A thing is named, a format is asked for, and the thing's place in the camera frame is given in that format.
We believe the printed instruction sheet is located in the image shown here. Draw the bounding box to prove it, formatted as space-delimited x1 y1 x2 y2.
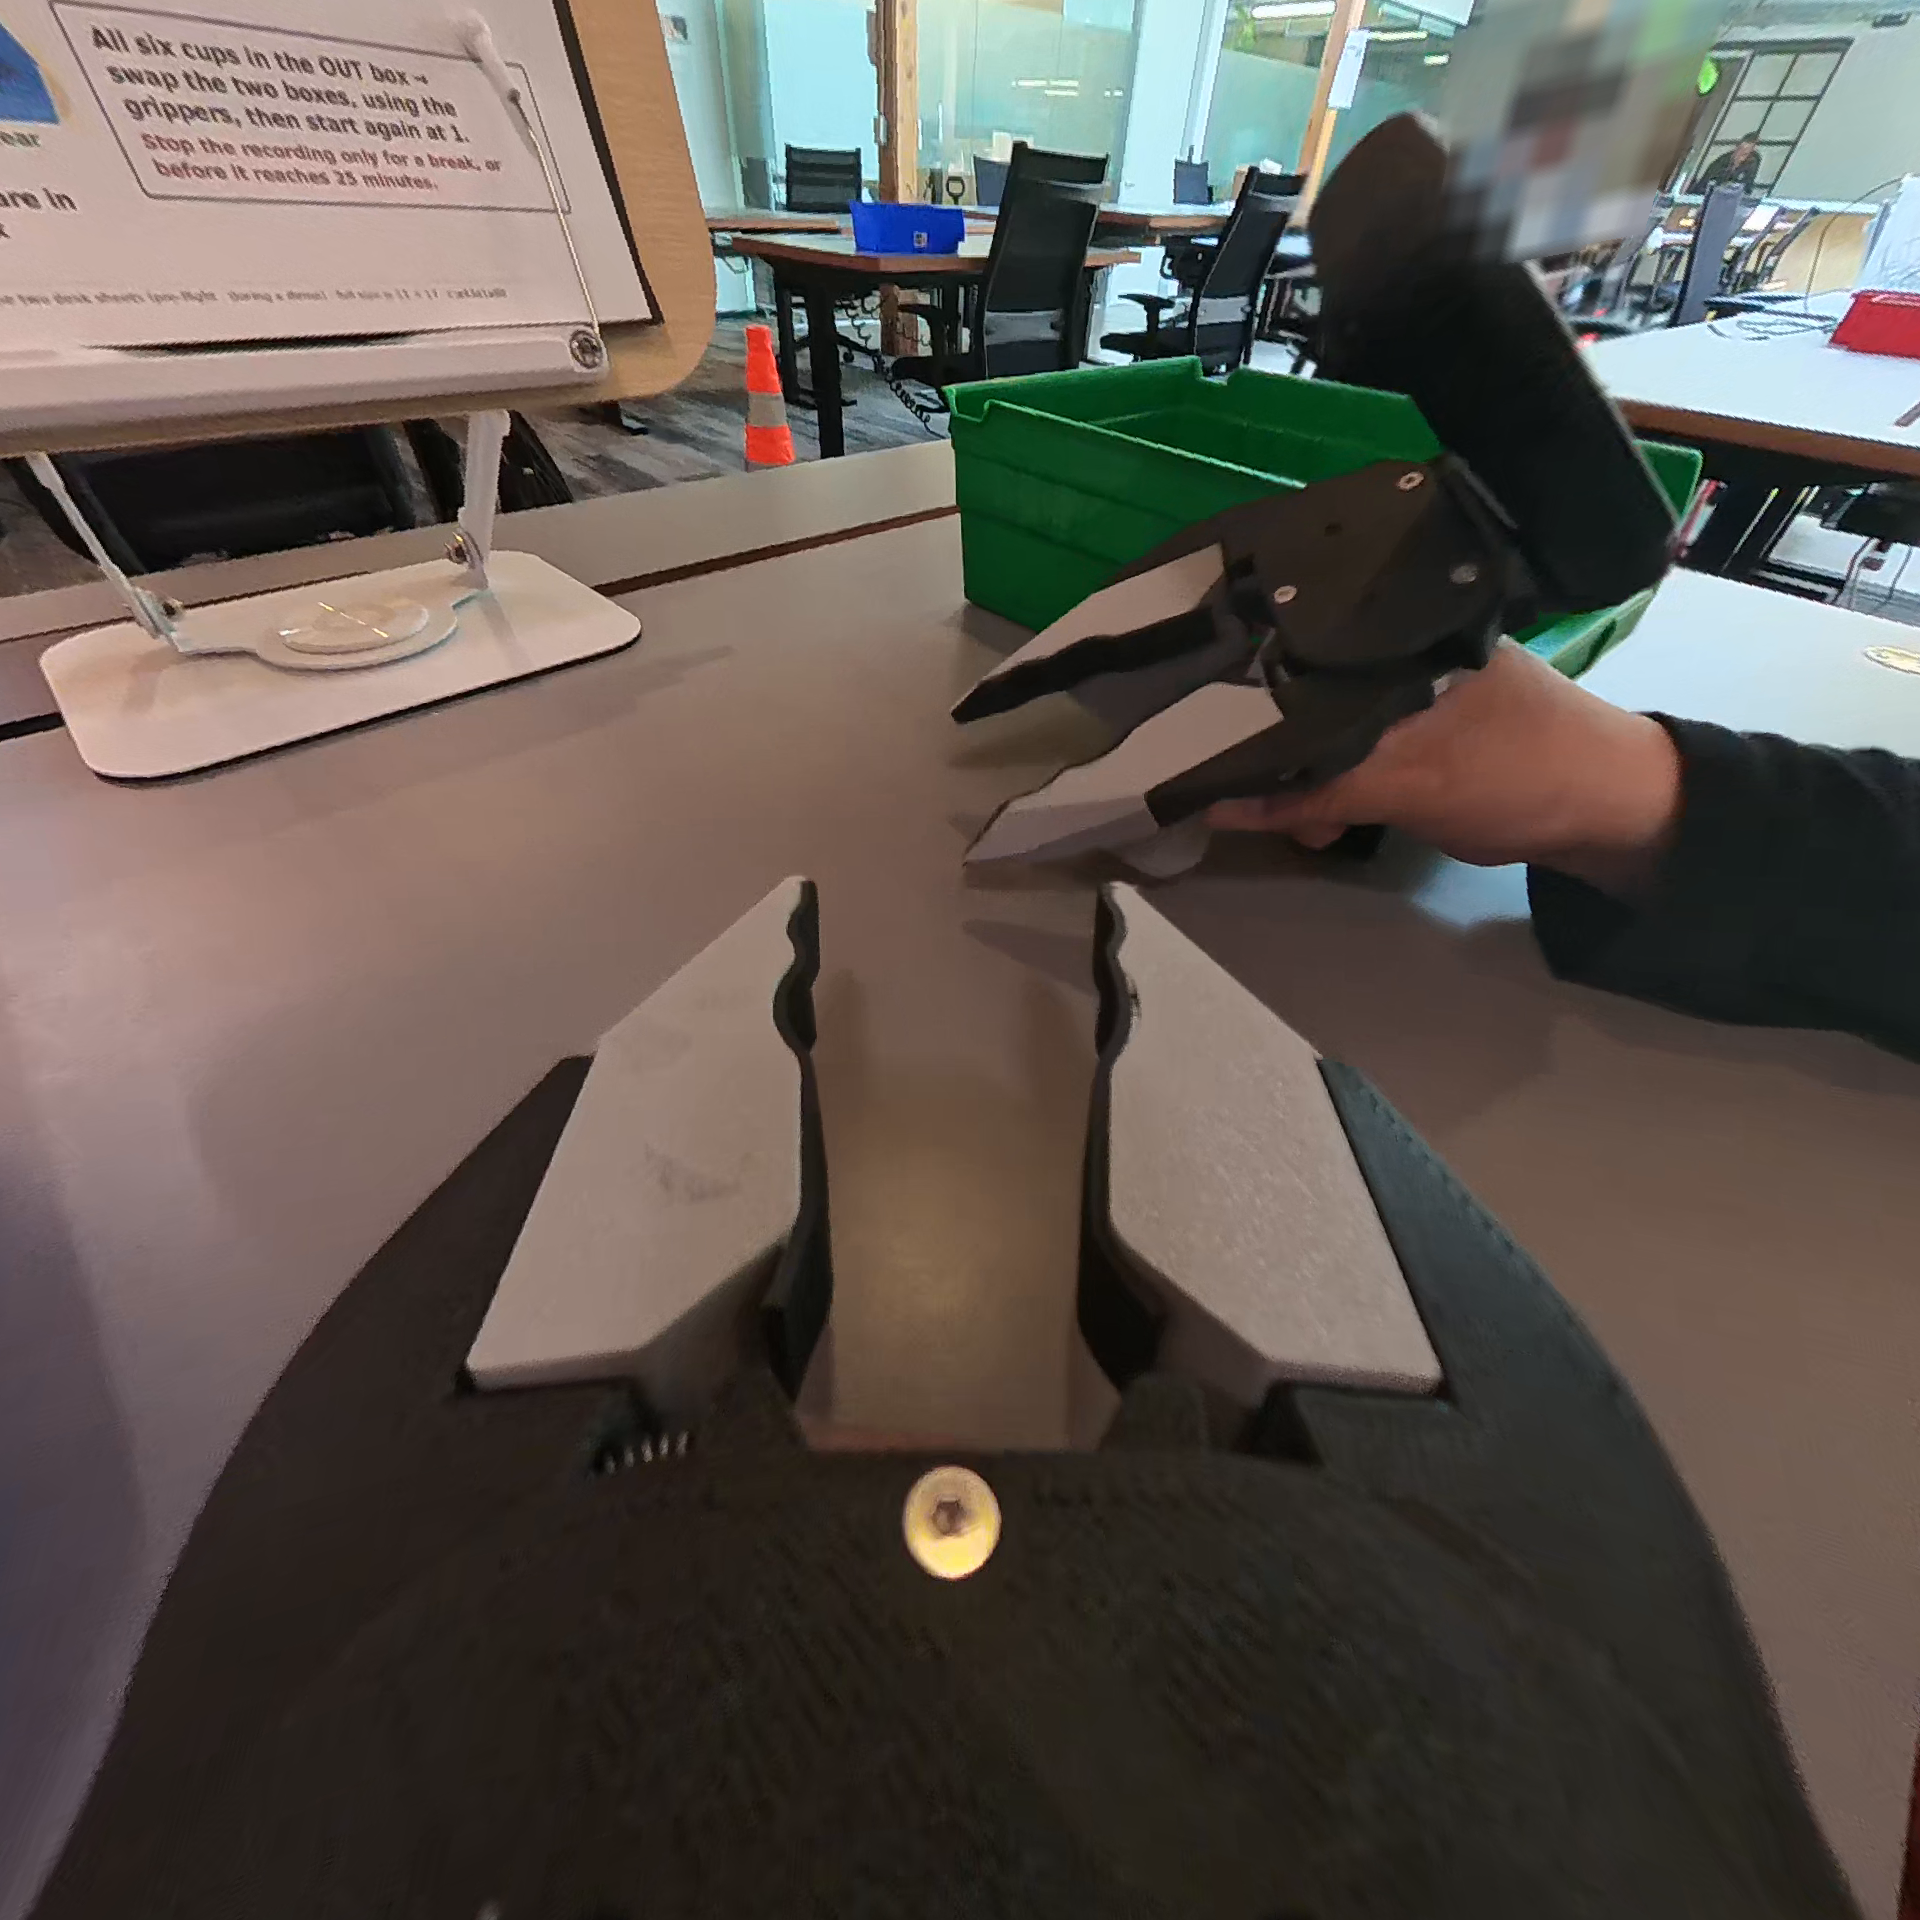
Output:
0 0 656 351

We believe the orange traffic cone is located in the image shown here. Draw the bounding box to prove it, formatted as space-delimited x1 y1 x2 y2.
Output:
743 323 798 471

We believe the person's right forearm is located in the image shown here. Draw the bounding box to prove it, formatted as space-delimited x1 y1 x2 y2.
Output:
1527 719 1920 1059

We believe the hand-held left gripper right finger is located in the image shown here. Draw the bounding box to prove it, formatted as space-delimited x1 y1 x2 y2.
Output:
1076 883 1447 1404

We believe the person's right hand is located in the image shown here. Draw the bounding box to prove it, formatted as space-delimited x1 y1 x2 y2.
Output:
1206 643 1684 874

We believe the green plastic bin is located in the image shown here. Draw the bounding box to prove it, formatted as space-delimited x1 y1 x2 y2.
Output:
943 357 1705 676

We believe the white office table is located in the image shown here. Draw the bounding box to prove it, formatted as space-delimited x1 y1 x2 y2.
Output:
1582 315 1920 578

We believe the white sheet holder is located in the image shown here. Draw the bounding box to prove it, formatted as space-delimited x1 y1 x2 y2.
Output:
0 321 608 455

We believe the black office chair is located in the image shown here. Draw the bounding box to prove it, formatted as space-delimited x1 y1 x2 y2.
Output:
902 141 1114 394
1102 167 1307 368

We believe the wooden office desk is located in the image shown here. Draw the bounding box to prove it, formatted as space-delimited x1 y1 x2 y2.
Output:
720 224 1144 459

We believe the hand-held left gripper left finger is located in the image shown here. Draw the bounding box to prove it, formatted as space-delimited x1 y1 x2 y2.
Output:
462 877 838 1412

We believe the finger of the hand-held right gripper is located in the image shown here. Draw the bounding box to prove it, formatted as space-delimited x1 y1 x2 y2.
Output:
962 682 1300 883
951 544 1273 728

